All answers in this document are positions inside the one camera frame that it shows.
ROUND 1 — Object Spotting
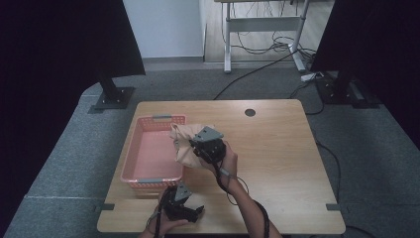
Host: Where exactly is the thin black looped cable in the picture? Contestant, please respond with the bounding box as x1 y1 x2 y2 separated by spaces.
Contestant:
219 168 251 206

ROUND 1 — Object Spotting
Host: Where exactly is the white desk frame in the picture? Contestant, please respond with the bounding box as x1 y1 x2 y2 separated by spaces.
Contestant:
213 0 312 74

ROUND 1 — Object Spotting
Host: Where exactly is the white power strip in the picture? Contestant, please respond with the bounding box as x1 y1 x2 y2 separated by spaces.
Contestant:
300 71 325 83

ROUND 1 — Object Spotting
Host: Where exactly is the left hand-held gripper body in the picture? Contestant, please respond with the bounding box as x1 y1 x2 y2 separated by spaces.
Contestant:
160 180 199 223

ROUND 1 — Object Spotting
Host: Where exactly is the black metal stand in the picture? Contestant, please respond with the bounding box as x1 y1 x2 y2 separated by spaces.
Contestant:
314 69 382 109
87 70 137 115

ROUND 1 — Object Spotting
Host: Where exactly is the long black floor cable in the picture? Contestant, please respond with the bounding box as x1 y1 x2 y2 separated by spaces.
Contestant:
213 49 299 101

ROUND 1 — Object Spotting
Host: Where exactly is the beige cloth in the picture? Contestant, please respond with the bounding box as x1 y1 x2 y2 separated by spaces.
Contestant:
168 123 216 169

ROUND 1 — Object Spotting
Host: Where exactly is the tangle of black cables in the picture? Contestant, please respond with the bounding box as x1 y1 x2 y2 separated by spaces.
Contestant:
231 0 318 62

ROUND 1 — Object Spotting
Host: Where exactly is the person's left hand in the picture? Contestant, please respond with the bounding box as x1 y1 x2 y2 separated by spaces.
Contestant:
144 189 190 238

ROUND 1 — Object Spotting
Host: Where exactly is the pink plastic basket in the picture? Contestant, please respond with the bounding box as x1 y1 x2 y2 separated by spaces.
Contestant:
120 114 187 191

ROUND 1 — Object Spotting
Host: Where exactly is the person's right hand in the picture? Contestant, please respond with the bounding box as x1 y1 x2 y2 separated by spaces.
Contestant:
199 142 239 186

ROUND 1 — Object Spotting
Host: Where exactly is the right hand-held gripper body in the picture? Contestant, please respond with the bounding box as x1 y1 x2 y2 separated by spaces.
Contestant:
192 125 228 165

